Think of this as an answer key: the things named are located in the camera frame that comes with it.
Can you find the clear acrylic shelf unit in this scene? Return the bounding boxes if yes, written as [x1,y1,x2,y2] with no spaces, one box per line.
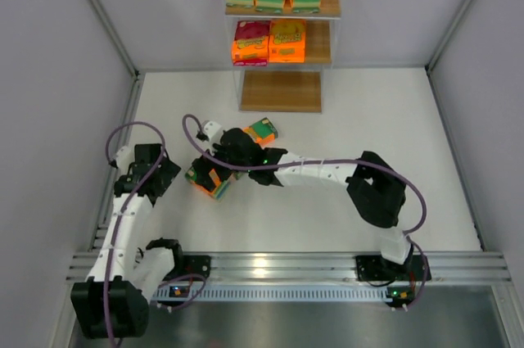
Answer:
[223,0,343,113]

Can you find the orange Scrub Daddy box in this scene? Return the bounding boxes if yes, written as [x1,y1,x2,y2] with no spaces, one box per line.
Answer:
[269,19,306,63]

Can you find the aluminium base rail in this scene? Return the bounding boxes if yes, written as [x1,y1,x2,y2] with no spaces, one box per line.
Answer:
[65,250,513,303]

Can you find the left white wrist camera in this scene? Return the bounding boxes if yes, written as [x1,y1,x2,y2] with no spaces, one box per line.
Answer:
[109,146,133,170]

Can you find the pink Scrub Mommy box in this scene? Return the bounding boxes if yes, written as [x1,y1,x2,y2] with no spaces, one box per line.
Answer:
[231,20,270,67]

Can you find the small green orange sponge pack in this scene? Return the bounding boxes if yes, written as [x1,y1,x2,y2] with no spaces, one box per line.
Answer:
[243,117,278,147]

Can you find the orange yellow sponge pack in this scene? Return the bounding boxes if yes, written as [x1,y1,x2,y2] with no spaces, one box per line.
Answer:
[233,171,246,180]

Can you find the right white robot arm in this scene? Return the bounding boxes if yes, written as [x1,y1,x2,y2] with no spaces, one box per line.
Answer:
[190,121,413,282]

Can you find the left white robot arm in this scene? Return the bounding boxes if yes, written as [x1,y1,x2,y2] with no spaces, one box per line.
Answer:
[70,143,183,341]

